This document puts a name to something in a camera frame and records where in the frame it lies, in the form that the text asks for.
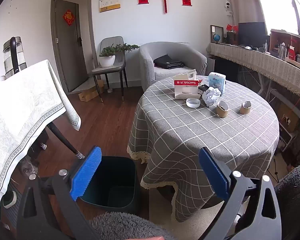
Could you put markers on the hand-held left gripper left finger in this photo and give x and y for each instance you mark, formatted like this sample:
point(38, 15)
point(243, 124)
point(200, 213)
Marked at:
point(86, 172)

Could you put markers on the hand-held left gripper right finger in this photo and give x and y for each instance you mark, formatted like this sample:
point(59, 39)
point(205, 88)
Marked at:
point(215, 172)

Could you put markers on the dark teal trash bin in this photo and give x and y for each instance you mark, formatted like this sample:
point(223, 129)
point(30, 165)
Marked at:
point(115, 180)

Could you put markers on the white round lid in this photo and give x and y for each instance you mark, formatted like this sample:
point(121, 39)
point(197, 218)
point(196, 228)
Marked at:
point(193, 102)

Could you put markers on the white paper ball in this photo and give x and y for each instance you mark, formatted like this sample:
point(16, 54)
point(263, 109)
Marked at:
point(211, 97)

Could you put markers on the red white cardboard package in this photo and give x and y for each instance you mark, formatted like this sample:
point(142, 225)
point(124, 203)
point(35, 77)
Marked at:
point(187, 90)

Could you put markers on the blue white tissue pack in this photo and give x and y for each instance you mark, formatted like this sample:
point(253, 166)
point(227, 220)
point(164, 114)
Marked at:
point(216, 81)

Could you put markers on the dark table leg striped sock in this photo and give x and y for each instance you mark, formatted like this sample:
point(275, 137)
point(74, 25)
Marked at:
point(43, 146)
point(62, 140)

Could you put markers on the grey checked tablecloth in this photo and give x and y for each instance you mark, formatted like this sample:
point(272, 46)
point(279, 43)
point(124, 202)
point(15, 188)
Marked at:
point(190, 135)

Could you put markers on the grey cat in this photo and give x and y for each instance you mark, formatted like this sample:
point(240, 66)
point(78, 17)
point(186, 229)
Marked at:
point(27, 165)

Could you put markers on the flat cardboard box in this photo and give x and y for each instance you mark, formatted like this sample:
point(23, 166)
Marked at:
point(88, 95)

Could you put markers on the black white shoe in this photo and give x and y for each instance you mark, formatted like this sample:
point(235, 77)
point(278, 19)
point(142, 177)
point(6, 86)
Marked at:
point(9, 200)

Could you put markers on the black remote control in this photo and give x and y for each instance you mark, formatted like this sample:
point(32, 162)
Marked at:
point(203, 88)

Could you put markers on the white patterned tablecloth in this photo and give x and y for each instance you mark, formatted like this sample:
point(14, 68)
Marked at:
point(22, 105)

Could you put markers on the white paper leaflet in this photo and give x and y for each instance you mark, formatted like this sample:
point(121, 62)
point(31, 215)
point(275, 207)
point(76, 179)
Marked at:
point(191, 75)

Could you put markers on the grey dining chair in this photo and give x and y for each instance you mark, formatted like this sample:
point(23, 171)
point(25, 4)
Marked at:
point(112, 68)

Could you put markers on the potted plant in white pot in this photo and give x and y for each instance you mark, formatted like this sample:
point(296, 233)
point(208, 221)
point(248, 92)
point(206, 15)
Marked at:
point(107, 60)

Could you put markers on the beige fringed desk cloth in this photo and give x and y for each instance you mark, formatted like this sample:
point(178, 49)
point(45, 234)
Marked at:
point(265, 65)

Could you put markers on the black bag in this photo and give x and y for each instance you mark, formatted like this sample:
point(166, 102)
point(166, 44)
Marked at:
point(168, 61)

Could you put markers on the grey door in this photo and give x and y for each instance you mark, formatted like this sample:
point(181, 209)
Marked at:
point(70, 50)

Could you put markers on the grey armchair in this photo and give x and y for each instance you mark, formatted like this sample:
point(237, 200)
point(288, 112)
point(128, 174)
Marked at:
point(150, 65)

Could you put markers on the small blue globe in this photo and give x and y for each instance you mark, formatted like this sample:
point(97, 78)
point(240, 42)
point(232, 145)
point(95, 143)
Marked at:
point(217, 37)

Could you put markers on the dark wooden box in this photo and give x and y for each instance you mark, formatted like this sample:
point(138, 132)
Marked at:
point(232, 37)

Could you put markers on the small white bottle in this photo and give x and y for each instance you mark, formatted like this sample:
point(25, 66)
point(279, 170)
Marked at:
point(266, 46)

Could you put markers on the glass electric kettle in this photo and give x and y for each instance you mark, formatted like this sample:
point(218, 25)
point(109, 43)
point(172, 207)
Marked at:
point(13, 55)

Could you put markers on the black monitor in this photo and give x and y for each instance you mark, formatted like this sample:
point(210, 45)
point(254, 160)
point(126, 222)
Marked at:
point(251, 33)

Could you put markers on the brown desktop storage box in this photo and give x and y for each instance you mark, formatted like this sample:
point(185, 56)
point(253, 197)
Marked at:
point(275, 40)

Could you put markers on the small red flag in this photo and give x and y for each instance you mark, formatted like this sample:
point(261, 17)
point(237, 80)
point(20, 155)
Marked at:
point(235, 28)
point(229, 27)

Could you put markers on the red diamond door ornament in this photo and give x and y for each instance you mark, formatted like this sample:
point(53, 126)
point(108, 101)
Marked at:
point(69, 17)

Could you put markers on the bright window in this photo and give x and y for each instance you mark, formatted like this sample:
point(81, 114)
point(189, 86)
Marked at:
point(275, 2)

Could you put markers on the white desk frame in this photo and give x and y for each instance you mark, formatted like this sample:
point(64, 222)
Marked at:
point(265, 87)

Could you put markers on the dark picture frame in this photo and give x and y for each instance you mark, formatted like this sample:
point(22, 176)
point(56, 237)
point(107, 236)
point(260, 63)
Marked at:
point(212, 30)

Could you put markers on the white security camera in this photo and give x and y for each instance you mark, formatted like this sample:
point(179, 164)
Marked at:
point(227, 5)

